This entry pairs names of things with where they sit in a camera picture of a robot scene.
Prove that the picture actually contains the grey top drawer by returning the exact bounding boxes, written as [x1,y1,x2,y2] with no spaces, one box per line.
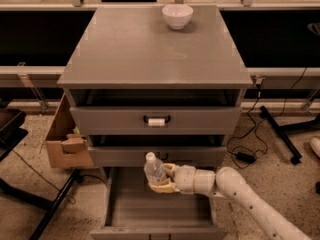
[70,107,241,135]

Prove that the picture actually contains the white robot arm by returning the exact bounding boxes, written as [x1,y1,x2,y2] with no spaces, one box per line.
[144,163,311,240]

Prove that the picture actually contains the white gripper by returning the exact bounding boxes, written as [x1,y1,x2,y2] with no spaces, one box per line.
[149,163,196,194]

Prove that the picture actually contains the clear plastic water bottle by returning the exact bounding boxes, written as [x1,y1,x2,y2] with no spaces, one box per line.
[144,152,167,186]

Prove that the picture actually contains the brown cardboard box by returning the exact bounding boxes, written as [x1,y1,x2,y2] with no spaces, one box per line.
[45,95,93,169]

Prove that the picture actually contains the grey drawer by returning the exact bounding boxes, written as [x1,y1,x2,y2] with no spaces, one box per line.
[90,167,226,240]
[89,146,227,167]
[70,107,241,135]

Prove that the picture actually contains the grey bottom drawer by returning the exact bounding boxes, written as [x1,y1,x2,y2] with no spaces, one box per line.
[90,167,226,240]

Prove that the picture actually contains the black stand leg right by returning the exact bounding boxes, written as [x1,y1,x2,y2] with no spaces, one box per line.
[260,106,320,165]

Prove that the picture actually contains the white ceramic bowl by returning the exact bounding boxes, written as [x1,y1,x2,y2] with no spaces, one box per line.
[162,4,193,30]

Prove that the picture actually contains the grey middle drawer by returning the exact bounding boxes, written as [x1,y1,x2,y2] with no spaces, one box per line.
[89,146,227,167]

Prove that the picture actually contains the black stand base left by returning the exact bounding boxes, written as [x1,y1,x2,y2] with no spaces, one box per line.
[0,115,87,240]

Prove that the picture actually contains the grey drawer cabinet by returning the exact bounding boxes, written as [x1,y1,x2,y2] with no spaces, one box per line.
[56,4,254,169]

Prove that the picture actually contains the black power adapter with cable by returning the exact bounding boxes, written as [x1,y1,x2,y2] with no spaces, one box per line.
[227,92,268,169]

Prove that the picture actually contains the white shoe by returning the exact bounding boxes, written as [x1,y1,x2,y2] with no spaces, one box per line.
[309,137,320,159]

